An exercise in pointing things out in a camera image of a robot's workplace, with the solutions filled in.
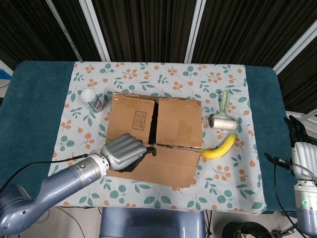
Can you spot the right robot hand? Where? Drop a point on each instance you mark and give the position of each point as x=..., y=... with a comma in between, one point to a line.
x=304, y=158

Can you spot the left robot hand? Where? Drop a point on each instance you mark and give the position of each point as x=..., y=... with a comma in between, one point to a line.
x=123, y=151

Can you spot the brown cardboard box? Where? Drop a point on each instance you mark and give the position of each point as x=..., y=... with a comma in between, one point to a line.
x=173, y=119

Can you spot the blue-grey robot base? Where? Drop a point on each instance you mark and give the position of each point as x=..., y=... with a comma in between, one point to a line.
x=151, y=223

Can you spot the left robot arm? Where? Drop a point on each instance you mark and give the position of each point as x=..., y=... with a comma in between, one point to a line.
x=64, y=178

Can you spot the floral print tablecloth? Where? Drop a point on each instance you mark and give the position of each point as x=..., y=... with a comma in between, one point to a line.
x=123, y=193

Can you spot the white cylindrical canister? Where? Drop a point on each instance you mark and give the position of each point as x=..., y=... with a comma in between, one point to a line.
x=92, y=101

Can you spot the chrome metal leg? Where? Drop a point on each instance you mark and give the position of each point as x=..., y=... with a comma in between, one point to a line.
x=284, y=231

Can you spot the yellow banana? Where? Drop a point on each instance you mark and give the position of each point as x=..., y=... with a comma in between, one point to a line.
x=218, y=151

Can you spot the black round bin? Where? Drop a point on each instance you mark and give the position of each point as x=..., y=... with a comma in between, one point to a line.
x=245, y=230

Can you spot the teal table cover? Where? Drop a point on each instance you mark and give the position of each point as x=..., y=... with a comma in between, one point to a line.
x=32, y=99

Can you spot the white metal floor frame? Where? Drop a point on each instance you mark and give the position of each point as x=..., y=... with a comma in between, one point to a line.
x=302, y=114

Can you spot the white frame post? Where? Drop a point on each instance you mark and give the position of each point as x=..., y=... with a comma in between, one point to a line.
x=297, y=49
x=95, y=32
x=6, y=67
x=195, y=32

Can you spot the thin grey frame rail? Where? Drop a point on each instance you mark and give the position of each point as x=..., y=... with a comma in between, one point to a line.
x=64, y=29

